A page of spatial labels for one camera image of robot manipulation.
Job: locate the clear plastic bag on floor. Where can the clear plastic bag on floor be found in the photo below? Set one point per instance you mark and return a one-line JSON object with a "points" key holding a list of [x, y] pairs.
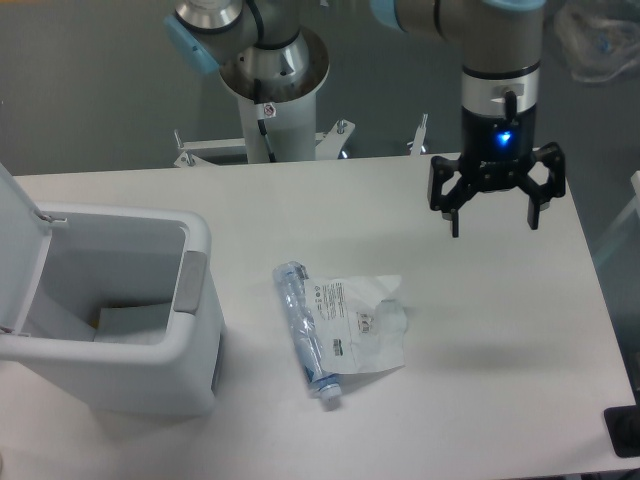
{"points": [[599, 39]]}

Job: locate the black object at table edge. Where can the black object at table edge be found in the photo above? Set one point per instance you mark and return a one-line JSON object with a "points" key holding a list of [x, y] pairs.
{"points": [[623, 427]]}

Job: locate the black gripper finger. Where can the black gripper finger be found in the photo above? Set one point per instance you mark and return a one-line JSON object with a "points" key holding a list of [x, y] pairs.
{"points": [[552, 158], [452, 183]]}

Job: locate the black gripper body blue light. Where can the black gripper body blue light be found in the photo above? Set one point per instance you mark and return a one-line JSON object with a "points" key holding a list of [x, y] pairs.
{"points": [[497, 153]]}

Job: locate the white trash can lid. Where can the white trash can lid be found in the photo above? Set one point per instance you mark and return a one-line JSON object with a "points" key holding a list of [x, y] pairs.
{"points": [[25, 241]]}

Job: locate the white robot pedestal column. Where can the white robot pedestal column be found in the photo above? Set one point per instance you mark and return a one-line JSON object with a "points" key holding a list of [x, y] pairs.
{"points": [[276, 90]]}

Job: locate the white open trash can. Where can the white open trash can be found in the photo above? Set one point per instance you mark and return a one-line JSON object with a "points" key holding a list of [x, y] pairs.
{"points": [[126, 316]]}

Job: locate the clear printed plastic bag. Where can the clear printed plastic bag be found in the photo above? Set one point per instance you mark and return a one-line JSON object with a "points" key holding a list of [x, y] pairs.
{"points": [[359, 321]]}

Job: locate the white pedestal base frame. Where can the white pedestal base frame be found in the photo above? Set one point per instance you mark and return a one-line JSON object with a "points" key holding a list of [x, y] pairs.
{"points": [[328, 145]]}

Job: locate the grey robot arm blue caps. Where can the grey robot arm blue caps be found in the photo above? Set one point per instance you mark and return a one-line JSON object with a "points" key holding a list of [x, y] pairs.
{"points": [[501, 42]]}

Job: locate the crushed clear plastic bottle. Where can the crushed clear plastic bottle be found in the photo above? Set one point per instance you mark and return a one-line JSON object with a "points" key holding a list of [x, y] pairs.
{"points": [[289, 281]]}

